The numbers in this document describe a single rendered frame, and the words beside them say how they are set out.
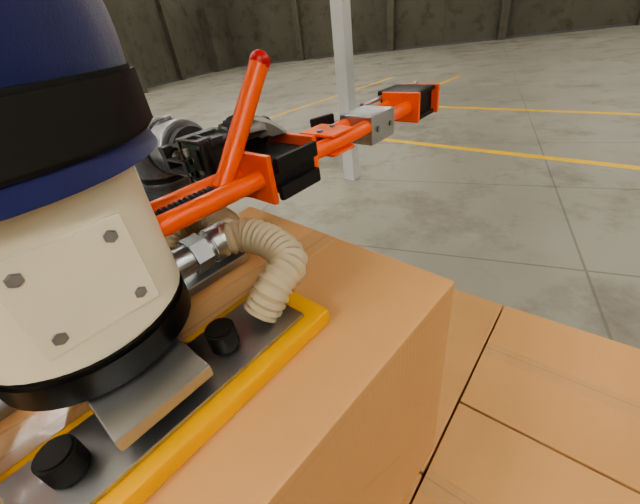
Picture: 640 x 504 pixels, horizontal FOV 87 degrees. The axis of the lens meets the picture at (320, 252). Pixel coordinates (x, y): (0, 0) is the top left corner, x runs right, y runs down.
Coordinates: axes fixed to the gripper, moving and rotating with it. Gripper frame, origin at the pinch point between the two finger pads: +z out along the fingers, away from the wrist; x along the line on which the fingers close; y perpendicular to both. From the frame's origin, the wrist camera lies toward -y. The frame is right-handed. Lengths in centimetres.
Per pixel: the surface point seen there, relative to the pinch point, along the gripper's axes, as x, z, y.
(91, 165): 8.7, 9.4, 24.7
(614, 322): -120, 59, -139
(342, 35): 6, -159, -240
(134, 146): 8.6, 7.6, 21.3
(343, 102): -45, -163, -240
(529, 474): -66, 38, -15
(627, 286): -120, 62, -172
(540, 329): -65, 32, -57
